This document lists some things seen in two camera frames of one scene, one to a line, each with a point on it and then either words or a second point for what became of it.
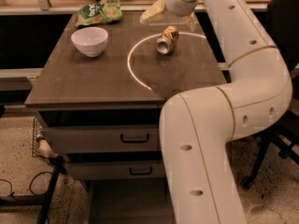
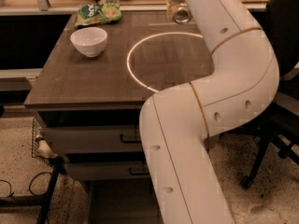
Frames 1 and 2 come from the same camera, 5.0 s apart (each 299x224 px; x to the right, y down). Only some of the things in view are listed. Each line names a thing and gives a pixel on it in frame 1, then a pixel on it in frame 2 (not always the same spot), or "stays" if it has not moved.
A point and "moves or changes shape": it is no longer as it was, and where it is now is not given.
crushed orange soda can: [169, 37] moves or changes shape
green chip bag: [94, 13] stays
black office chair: [282, 14] stays
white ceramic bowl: [92, 41] stays
